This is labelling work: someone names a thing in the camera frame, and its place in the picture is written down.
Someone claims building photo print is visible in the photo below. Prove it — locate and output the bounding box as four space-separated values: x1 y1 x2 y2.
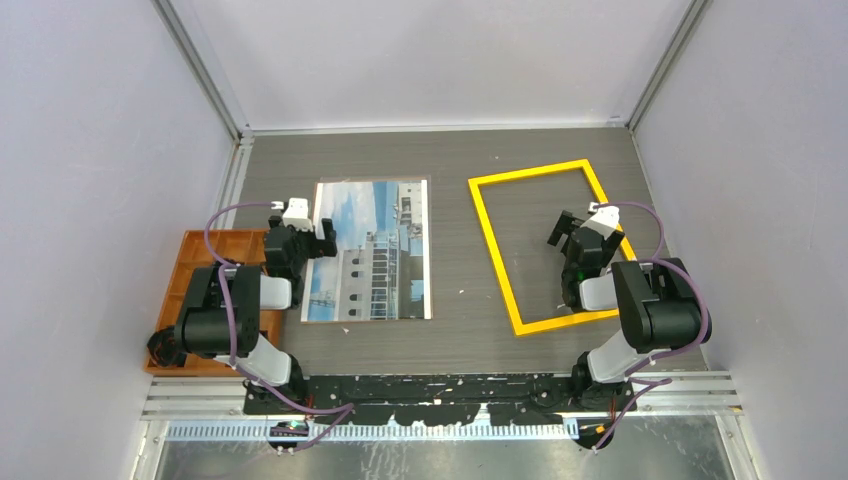
300 177 433 324

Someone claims yellow wooden picture frame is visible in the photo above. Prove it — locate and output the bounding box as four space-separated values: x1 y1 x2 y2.
468 159 619 337

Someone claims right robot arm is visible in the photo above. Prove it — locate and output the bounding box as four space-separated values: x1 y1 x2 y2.
547 206 711 411

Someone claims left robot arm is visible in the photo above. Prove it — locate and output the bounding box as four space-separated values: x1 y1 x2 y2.
174 216 338 414

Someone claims black coil outside tray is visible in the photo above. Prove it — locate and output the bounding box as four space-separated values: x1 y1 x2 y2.
146 325 187 368

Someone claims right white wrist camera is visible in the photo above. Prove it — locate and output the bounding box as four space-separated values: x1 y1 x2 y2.
583 204 620 239

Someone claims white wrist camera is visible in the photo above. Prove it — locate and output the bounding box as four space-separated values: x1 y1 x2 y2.
583 204 620 239
282 197 314 232

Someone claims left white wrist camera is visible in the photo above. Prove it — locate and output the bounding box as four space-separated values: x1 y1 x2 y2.
282 197 314 232

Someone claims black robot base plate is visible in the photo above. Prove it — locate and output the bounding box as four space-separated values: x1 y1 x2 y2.
282 373 634 427

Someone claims aluminium front rail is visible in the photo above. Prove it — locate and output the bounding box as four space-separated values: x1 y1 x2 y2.
140 374 743 443

